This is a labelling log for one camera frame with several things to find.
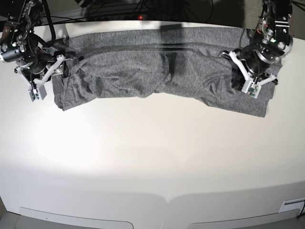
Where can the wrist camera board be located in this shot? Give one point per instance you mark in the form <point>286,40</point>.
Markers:
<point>251,89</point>
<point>38,93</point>

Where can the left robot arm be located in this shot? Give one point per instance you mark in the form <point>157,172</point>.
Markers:
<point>270,42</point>

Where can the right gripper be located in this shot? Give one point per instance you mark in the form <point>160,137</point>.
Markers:
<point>38,70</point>

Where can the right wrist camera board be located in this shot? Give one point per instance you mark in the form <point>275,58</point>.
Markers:
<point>38,93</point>

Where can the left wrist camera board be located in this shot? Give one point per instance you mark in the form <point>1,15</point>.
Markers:
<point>251,89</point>

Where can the grey long-sleeve T-shirt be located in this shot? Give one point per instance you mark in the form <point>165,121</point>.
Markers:
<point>186,62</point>

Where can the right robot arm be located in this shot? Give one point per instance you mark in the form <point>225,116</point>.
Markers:
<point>19,43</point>

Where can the black power strip red light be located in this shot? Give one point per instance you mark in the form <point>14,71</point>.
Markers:
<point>127,17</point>

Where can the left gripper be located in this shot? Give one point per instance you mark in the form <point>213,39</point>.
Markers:
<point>251,65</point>

